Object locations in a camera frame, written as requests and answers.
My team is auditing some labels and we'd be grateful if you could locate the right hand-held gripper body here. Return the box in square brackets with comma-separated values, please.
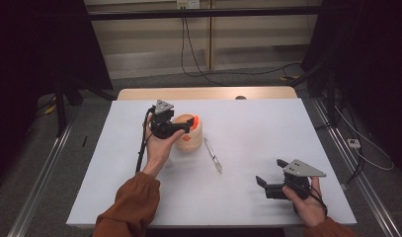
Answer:
[281, 158, 327, 200]

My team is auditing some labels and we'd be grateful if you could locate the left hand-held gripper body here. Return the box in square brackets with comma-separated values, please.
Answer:
[150, 99, 186, 139]

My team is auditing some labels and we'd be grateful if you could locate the round wooden pen holder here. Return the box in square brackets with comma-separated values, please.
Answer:
[173, 114, 203, 153]

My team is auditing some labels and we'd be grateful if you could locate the clear slim pen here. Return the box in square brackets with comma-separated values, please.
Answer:
[203, 136, 223, 175]

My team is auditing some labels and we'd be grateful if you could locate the person's left hand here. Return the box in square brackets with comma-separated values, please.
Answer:
[142, 113, 187, 179]

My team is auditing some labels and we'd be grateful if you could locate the person's right hand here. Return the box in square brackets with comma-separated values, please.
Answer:
[281, 176, 328, 228]

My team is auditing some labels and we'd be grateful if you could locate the white table cover sheet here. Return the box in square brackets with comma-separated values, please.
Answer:
[65, 98, 358, 228]

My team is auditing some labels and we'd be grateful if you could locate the black metal stand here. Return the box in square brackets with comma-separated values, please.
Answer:
[288, 62, 342, 127]
[53, 77, 118, 137]

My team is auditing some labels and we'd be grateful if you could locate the black horizontal bar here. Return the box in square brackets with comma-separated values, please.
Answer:
[86, 5, 323, 22]

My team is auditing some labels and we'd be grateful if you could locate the black curtain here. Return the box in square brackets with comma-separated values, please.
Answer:
[0, 0, 114, 186]
[300, 0, 402, 169]

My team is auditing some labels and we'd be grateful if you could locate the left hand-held gripper cable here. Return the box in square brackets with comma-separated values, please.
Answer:
[135, 106, 157, 174]

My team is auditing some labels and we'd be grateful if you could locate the hand-held gripper cable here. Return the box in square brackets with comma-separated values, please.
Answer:
[135, 106, 157, 174]
[306, 183, 329, 217]

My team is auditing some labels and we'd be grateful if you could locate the right hand-held gripper cable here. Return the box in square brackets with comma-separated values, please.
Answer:
[306, 183, 329, 217]

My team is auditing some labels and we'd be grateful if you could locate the black floor cable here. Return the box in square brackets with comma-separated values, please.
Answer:
[343, 102, 366, 186]

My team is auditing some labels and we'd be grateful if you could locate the aluminium floor rail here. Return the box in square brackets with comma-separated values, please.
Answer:
[6, 117, 76, 237]
[311, 98, 402, 237]

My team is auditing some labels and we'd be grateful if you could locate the black wall cable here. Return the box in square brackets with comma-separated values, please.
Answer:
[180, 16, 301, 87]

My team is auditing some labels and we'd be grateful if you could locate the white floor cable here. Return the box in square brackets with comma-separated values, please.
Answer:
[333, 105, 395, 172]

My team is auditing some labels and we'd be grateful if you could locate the white wall socket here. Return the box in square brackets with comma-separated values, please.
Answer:
[176, 0, 201, 10]

